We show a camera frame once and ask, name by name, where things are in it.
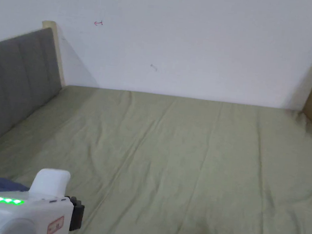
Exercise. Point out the bed with pale green sheet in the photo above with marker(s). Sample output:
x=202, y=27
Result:
x=168, y=157

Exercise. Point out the dark blue shirt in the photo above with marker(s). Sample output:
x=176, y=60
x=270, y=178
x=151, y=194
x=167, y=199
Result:
x=1, y=184

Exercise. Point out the grey padded headboard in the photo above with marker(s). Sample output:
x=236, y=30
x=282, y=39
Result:
x=12, y=76

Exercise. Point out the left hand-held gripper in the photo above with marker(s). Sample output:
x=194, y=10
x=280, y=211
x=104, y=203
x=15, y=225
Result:
x=23, y=209

